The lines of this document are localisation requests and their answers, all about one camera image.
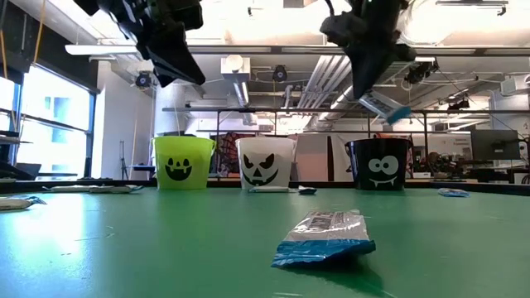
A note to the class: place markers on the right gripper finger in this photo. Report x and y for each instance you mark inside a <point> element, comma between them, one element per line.
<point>377,70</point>
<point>358,70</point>

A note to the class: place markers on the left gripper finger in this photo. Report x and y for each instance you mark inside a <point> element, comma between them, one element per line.
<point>165,79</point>
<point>178,58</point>

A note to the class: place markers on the green halloween bucket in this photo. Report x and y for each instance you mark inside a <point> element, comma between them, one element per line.
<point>182,165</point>

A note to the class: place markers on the black halloween bucket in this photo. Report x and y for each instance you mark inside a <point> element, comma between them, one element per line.
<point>379,163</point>

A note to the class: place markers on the white halloween bucket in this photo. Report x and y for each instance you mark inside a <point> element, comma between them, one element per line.
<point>265,163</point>

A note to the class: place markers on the white round column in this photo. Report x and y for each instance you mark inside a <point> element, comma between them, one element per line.
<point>170,111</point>

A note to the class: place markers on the white ceiling unit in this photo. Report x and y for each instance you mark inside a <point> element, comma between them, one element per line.
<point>235,68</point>

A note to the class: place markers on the overhead rig beam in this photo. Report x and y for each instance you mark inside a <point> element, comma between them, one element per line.
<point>256,49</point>

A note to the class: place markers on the black metal rack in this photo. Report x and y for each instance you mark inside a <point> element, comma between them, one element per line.
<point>290,110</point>

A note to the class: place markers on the spider web decoration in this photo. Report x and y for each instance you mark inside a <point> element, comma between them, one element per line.
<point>225,153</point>

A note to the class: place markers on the dark background monitor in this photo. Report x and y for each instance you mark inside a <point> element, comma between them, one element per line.
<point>494,145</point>

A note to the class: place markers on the green table mat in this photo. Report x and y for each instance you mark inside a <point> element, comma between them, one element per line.
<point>165,248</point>

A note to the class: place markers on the black ceiling camera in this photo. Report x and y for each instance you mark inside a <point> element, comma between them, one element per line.
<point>280,73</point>
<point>459,104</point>
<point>143,79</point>
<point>420,72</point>

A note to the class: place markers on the silver ventilation duct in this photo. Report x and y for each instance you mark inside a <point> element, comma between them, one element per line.
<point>327,78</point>

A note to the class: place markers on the wooden table black frame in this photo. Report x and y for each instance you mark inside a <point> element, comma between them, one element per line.
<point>488,187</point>

